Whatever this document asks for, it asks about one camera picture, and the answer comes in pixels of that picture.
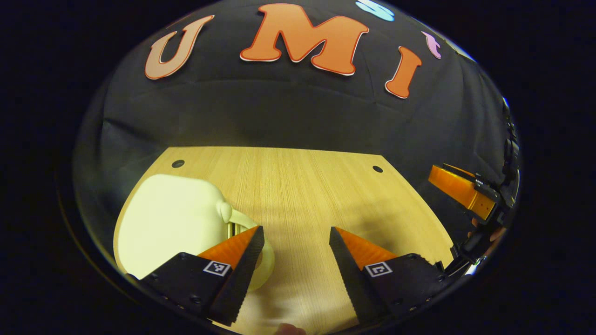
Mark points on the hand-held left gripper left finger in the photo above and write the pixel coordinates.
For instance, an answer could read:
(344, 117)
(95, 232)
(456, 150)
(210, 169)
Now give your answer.
(242, 274)

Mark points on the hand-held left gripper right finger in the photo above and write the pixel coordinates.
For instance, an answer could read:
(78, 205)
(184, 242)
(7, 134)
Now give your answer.
(354, 279)

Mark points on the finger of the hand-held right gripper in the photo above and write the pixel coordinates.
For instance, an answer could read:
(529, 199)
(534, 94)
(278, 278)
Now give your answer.
(458, 188)

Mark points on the pale yellow suitcase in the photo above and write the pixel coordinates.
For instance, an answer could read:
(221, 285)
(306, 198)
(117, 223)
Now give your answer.
(172, 223)

